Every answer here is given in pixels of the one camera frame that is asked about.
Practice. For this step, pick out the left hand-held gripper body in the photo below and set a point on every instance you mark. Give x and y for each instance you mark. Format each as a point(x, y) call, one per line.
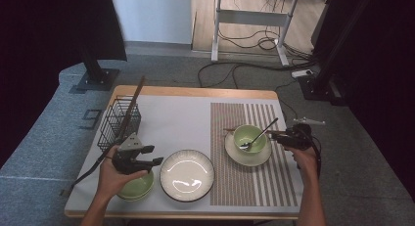
point(129, 160)

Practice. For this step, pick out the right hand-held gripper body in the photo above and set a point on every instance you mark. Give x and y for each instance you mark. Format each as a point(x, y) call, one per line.
point(301, 138)

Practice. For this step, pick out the metal spoon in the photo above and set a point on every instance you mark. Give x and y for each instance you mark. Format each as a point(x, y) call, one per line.
point(266, 128)

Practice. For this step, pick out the person's left hand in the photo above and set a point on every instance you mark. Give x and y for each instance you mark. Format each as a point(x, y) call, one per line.
point(112, 180)

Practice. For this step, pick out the person's right hand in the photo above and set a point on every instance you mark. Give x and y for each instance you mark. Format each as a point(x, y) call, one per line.
point(306, 164)

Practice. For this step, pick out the white plate dark rim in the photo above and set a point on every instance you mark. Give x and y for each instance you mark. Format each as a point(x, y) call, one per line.
point(186, 177)

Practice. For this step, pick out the white power strip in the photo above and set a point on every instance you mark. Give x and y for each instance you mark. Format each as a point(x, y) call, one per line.
point(301, 73)

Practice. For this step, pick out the striped woven placemat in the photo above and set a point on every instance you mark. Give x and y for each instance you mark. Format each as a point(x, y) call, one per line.
point(228, 187)

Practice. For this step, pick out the black curtain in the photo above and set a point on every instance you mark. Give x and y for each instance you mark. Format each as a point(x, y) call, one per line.
point(385, 89)

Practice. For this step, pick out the grey-blue floor mat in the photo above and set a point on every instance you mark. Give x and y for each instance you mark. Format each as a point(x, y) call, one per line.
point(29, 160)

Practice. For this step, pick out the black stand with base plate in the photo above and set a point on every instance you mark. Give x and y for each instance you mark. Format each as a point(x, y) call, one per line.
point(96, 80)
point(313, 85)

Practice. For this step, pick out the white standing desk frame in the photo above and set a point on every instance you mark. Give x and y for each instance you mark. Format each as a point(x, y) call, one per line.
point(253, 18)

